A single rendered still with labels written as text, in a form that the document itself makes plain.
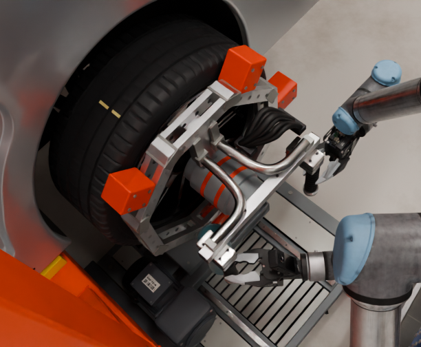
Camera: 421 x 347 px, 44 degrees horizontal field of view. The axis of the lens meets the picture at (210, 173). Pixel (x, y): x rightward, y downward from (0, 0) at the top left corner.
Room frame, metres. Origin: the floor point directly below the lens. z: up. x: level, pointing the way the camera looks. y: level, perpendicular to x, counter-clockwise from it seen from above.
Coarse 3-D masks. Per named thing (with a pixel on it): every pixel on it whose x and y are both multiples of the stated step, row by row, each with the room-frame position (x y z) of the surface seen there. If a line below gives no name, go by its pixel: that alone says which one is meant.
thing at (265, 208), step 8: (264, 208) 0.78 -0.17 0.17; (256, 216) 0.75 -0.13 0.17; (248, 224) 0.73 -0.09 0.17; (240, 232) 0.71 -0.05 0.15; (248, 232) 0.72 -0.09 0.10; (232, 240) 0.69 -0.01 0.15; (240, 240) 0.69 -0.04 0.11; (136, 248) 0.76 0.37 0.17; (144, 248) 0.75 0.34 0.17; (232, 248) 0.66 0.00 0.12; (152, 256) 0.71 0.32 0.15; (160, 256) 0.71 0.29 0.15; (168, 256) 0.70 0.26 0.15; (168, 264) 0.66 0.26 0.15; (176, 264) 0.65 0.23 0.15; (176, 272) 0.61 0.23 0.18; (184, 272) 0.61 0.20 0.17; (200, 272) 0.60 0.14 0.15; (208, 272) 0.59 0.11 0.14; (184, 280) 0.58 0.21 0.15; (192, 280) 0.57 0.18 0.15; (200, 280) 0.57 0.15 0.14
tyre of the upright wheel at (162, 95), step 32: (128, 32) 0.93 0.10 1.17; (160, 32) 0.91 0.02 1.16; (192, 32) 0.91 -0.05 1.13; (96, 64) 0.86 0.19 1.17; (128, 64) 0.83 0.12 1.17; (160, 64) 0.80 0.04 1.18; (192, 64) 0.79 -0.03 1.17; (96, 96) 0.78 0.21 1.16; (128, 96) 0.74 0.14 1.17; (160, 96) 0.71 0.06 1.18; (64, 128) 0.76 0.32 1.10; (96, 128) 0.71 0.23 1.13; (128, 128) 0.67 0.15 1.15; (64, 160) 0.70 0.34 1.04; (96, 160) 0.65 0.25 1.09; (128, 160) 0.62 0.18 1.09; (64, 192) 0.68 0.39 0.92; (96, 192) 0.60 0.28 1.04; (96, 224) 0.57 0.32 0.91; (160, 224) 0.62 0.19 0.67
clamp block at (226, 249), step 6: (204, 234) 0.45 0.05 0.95; (210, 234) 0.44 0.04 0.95; (204, 240) 0.43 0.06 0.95; (198, 246) 0.42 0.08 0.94; (228, 246) 0.40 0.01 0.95; (222, 252) 0.39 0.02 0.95; (228, 252) 0.39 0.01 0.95; (234, 252) 0.38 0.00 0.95; (216, 258) 0.38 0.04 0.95; (222, 258) 0.38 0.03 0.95; (228, 258) 0.37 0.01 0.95; (234, 258) 0.38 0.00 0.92; (216, 264) 0.38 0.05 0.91; (222, 264) 0.36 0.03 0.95; (228, 264) 0.37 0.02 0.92; (222, 270) 0.36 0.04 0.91
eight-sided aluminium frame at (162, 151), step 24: (216, 96) 0.71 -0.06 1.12; (240, 96) 0.71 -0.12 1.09; (264, 96) 0.76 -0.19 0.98; (216, 120) 0.67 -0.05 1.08; (168, 144) 0.62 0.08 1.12; (192, 144) 0.62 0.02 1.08; (144, 168) 0.60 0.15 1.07; (168, 168) 0.58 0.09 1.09; (144, 216) 0.52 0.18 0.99; (192, 216) 0.64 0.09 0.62; (216, 216) 0.63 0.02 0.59; (144, 240) 0.50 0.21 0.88; (168, 240) 0.54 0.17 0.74
